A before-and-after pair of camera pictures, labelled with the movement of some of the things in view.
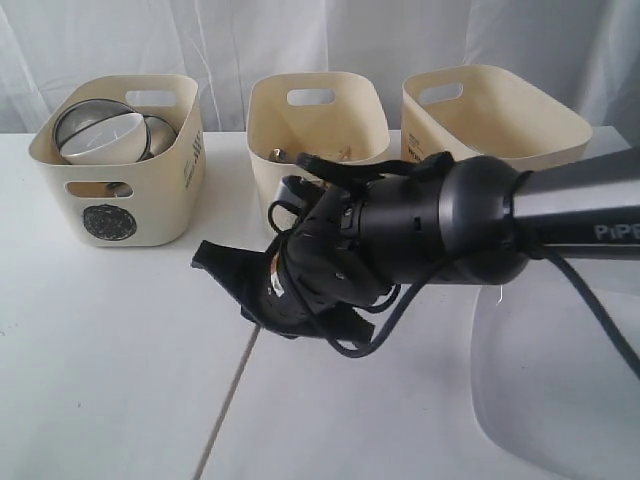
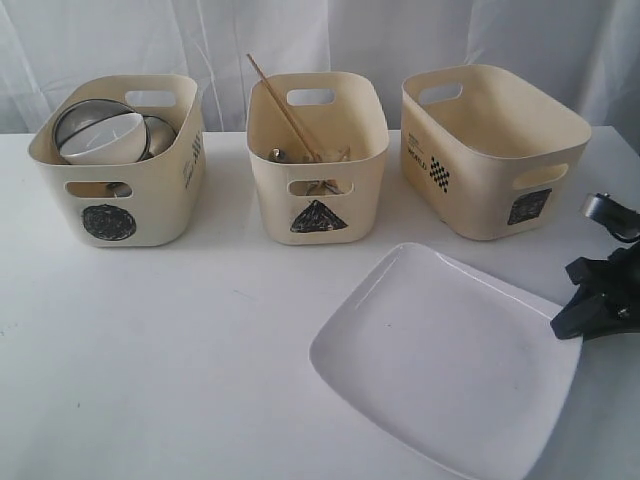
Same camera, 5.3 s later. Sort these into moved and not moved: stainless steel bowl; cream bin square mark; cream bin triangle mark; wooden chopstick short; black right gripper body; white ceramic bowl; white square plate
Moved: white square plate; wooden chopstick short; black right gripper body
Not moved: stainless steel bowl; cream bin square mark; cream bin triangle mark; white ceramic bowl
